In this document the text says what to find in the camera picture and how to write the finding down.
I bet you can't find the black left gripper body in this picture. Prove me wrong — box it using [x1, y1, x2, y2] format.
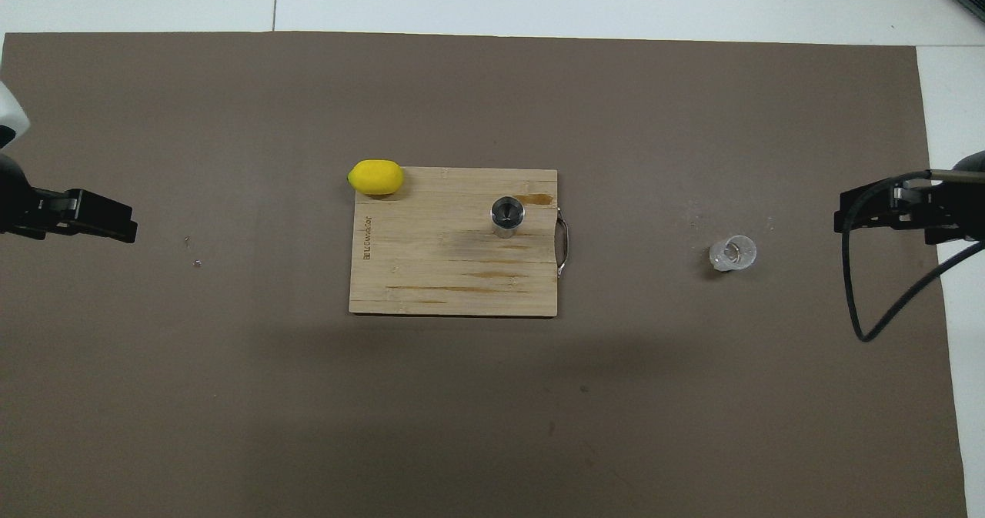
[0, 151, 37, 237]

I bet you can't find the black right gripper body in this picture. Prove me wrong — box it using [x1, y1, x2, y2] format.
[951, 151, 985, 242]

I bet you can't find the clear plastic cup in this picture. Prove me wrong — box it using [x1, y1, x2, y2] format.
[709, 234, 758, 272]

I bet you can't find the steel jigger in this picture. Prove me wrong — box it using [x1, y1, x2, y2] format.
[490, 196, 526, 239]

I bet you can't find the brown table mat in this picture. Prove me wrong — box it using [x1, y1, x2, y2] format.
[0, 32, 969, 518]

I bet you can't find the yellow lemon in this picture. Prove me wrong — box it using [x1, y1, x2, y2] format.
[347, 159, 405, 197]

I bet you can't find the bamboo cutting board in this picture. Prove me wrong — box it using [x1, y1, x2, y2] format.
[349, 167, 559, 319]

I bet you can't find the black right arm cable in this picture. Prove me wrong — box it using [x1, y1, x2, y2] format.
[841, 169, 985, 343]

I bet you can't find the metal cutting board handle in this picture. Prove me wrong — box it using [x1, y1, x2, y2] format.
[555, 207, 572, 276]

